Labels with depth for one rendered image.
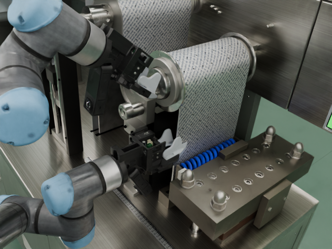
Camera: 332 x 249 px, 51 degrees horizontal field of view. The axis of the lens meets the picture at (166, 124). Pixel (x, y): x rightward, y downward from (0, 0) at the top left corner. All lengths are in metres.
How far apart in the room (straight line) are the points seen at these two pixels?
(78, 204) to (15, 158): 0.50
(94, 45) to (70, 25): 0.06
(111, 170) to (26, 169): 0.45
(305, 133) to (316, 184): 0.63
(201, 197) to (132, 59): 0.37
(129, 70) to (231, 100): 0.35
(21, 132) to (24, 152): 0.71
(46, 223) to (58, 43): 0.39
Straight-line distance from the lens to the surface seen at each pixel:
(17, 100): 0.48
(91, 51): 0.63
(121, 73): 0.69
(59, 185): 0.71
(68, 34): 0.60
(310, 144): 3.04
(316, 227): 2.37
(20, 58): 0.59
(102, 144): 1.19
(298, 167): 1.01
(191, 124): 0.87
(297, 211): 1.08
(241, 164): 0.96
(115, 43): 0.68
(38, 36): 0.59
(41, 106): 0.49
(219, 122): 0.96
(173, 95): 0.79
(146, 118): 0.86
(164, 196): 0.97
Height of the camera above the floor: 1.63
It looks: 34 degrees down
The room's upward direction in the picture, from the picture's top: 5 degrees clockwise
